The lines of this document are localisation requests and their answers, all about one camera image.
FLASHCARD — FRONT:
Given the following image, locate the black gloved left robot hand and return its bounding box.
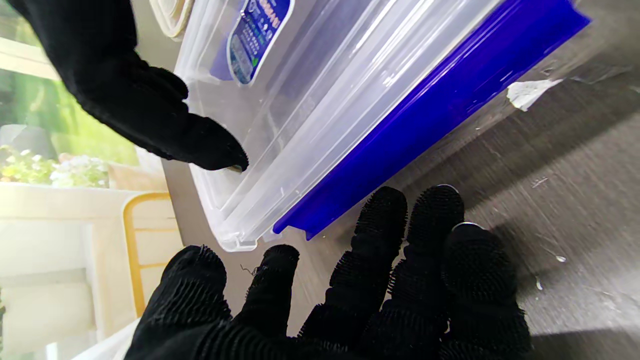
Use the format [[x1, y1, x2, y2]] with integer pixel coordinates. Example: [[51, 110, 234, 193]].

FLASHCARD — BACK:
[[124, 185, 533, 360]]

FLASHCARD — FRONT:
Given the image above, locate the clear lid with white label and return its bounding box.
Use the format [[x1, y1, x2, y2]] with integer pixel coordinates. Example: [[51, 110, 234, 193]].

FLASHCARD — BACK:
[[149, 0, 196, 41]]

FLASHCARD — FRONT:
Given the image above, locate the clear container with blue clips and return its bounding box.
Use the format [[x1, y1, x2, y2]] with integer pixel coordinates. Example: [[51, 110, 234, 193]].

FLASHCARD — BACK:
[[172, 0, 592, 252]]

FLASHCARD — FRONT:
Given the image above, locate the white paper scrap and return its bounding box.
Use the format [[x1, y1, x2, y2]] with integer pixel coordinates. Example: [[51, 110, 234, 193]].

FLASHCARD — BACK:
[[506, 79, 563, 112]]

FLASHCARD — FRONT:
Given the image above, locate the clear lid with blue sticker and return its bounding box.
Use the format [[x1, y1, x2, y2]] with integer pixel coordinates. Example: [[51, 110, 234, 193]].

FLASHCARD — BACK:
[[175, 0, 501, 236]]

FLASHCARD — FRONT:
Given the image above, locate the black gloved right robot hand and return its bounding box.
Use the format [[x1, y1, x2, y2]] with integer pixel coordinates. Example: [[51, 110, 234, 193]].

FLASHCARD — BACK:
[[7, 0, 250, 173]]

